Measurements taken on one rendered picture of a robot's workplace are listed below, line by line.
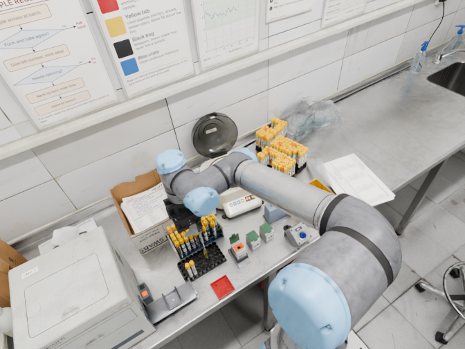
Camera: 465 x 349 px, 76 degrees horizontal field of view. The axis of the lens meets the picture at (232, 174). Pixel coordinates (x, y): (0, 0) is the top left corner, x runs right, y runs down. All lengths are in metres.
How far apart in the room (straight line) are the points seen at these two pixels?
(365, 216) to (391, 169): 1.10
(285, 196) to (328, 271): 0.22
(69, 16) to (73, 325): 0.85
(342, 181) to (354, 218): 0.96
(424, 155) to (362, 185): 0.40
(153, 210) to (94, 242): 0.38
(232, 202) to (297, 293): 0.90
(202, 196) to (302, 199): 0.23
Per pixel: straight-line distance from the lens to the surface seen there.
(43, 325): 0.96
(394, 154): 1.69
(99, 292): 0.93
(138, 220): 1.32
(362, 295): 0.45
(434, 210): 2.74
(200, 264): 1.19
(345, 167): 1.53
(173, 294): 1.14
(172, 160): 0.75
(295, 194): 0.59
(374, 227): 0.49
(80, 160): 1.33
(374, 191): 1.46
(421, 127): 1.92
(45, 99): 1.18
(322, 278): 0.43
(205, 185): 0.71
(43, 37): 1.10
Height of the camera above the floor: 1.94
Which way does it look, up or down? 46 degrees down
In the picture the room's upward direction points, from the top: 6 degrees counter-clockwise
